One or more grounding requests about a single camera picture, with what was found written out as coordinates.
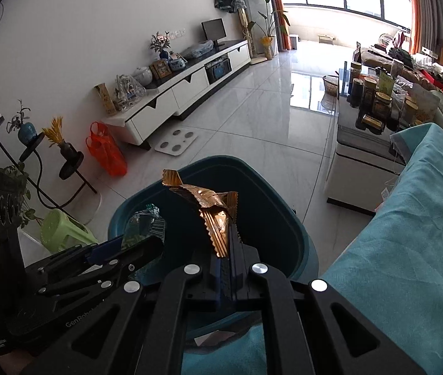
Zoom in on pile of clothes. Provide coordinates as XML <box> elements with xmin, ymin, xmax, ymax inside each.
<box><xmin>377</xmin><ymin>27</ymin><xmax>443</xmax><ymax>87</ymax></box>

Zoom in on green plastic stool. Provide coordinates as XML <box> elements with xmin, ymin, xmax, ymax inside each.
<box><xmin>41</xmin><ymin>208</ymin><xmax>99</xmax><ymax>254</ymax></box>

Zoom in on gold foil wrapper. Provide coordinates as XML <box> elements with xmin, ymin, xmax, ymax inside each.
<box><xmin>161</xmin><ymin>169</ymin><xmax>240</xmax><ymax>259</ymax></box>

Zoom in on teal cloth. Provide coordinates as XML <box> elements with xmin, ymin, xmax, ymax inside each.
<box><xmin>180</xmin><ymin>123</ymin><xmax>443</xmax><ymax>375</ymax></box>

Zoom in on white TV cabinet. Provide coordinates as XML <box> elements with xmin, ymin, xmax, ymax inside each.
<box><xmin>102</xmin><ymin>39</ymin><xmax>252</xmax><ymax>150</ymax></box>

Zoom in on teal plastic bin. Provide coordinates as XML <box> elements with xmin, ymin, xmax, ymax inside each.
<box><xmin>108</xmin><ymin>155</ymin><xmax>319</xmax><ymax>337</ymax></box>

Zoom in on plant in blue pot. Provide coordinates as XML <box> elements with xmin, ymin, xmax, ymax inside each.
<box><xmin>7</xmin><ymin>99</ymin><xmax>37</xmax><ymax>145</ymax></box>

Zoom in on orange plastic bag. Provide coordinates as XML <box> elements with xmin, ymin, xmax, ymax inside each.
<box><xmin>86</xmin><ymin>122</ymin><xmax>128</xmax><ymax>176</ymax></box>

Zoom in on woven basket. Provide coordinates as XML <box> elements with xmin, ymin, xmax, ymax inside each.
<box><xmin>323</xmin><ymin>75</ymin><xmax>343</xmax><ymax>95</ymax></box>

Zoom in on black plant stand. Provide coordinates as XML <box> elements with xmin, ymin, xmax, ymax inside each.
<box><xmin>0</xmin><ymin>119</ymin><xmax>99</xmax><ymax>212</ymax></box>

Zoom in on clear plastic wrapper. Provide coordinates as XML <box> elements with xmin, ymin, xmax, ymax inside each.
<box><xmin>122</xmin><ymin>203</ymin><xmax>166</xmax><ymax>251</ymax></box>

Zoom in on wooden picture frame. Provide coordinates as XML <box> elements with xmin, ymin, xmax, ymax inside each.
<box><xmin>150</xmin><ymin>59</ymin><xmax>172</xmax><ymax>80</ymax></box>

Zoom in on black monitor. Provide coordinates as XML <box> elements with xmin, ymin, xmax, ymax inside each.
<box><xmin>201</xmin><ymin>19</ymin><xmax>228</xmax><ymax>48</ymax></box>

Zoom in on person's left forearm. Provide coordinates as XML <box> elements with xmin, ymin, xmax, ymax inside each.
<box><xmin>0</xmin><ymin>349</ymin><xmax>37</xmax><ymax>375</ymax></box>

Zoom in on plant in dark blue vase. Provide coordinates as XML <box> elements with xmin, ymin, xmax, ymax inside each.
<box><xmin>149</xmin><ymin>31</ymin><xmax>172</xmax><ymax>61</ymax></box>

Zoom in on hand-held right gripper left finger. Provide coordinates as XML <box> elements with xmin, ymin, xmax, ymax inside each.
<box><xmin>22</xmin><ymin>242</ymin><xmax>233</xmax><ymax>375</ymax></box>

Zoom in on gold metal stand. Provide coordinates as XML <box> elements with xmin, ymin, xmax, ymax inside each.
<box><xmin>238</xmin><ymin>8</ymin><xmax>267</xmax><ymax>65</ymax></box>

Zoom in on blue white ceramic bowl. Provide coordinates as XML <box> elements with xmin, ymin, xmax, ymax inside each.
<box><xmin>168</xmin><ymin>55</ymin><xmax>188</xmax><ymax>72</ymax></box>

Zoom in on green trailing plant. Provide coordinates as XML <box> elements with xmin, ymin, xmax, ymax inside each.
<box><xmin>0</xmin><ymin>162</ymin><xmax>38</xmax><ymax>229</ymax></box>

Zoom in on tan printed box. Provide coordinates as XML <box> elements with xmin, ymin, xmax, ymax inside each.
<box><xmin>94</xmin><ymin>83</ymin><xmax>116</xmax><ymax>116</ymax></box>

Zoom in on flat gold tin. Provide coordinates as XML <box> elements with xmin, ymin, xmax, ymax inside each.
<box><xmin>362</xmin><ymin>115</ymin><xmax>386</xmax><ymax>133</ymax></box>

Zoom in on black media box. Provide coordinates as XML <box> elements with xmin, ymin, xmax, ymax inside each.
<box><xmin>204</xmin><ymin>57</ymin><xmax>232</xmax><ymax>84</ymax></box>

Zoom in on grey white coffee table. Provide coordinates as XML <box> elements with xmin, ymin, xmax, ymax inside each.
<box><xmin>325</xmin><ymin>68</ymin><xmax>407</xmax><ymax>216</ymax></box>

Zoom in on grey curtain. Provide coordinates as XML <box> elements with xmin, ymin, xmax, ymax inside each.
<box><xmin>416</xmin><ymin>0</ymin><xmax>443</xmax><ymax>53</ymax></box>

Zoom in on orange curtain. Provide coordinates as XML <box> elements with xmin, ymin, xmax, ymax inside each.
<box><xmin>265</xmin><ymin>0</ymin><xmax>290</xmax><ymax>51</ymax></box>
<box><xmin>406</xmin><ymin>0</ymin><xmax>425</xmax><ymax>53</ymax></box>

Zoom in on white ceramic jar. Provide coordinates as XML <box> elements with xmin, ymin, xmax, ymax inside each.
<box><xmin>132</xmin><ymin>66</ymin><xmax>154</xmax><ymax>86</ymax></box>

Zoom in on model ship in clear case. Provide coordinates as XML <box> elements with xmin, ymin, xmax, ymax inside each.
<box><xmin>114</xmin><ymin>74</ymin><xmax>146</xmax><ymax>112</ymax></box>

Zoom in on white bathroom scale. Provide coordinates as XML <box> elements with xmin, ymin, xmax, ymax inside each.
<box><xmin>155</xmin><ymin>130</ymin><xmax>199</xmax><ymax>157</ymax></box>

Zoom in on plastic wrapped bundle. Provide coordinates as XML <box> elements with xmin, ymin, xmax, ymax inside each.
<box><xmin>180</xmin><ymin>40</ymin><xmax>215</xmax><ymax>58</ymax></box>

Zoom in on cluster of dark jars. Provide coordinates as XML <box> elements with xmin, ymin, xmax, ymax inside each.
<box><xmin>346</xmin><ymin>41</ymin><xmax>441</xmax><ymax>135</ymax></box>

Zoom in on yellow stalks in white vase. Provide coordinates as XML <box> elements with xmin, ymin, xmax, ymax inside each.
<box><xmin>259</xmin><ymin>36</ymin><xmax>276</xmax><ymax>60</ymax></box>

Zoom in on wheat stalks in black vase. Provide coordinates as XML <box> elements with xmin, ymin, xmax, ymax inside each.
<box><xmin>42</xmin><ymin>116</ymin><xmax>78</xmax><ymax>161</ymax></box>

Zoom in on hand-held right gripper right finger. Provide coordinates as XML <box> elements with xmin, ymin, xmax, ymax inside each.
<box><xmin>231</xmin><ymin>222</ymin><xmax>427</xmax><ymax>375</ymax></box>

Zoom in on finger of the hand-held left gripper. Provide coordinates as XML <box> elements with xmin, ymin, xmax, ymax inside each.
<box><xmin>36</xmin><ymin>237</ymin><xmax>166</xmax><ymax>302</ymax></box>
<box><xmin>26</xmin><ymin>237</ymin><xmax>126</xmax><ymax>282</ymax></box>

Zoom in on tall green plant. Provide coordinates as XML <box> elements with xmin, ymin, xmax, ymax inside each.
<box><xmin>247</xmin><ymin>0</ymin><xmax>290</xmax><ymax>53</ymax></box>

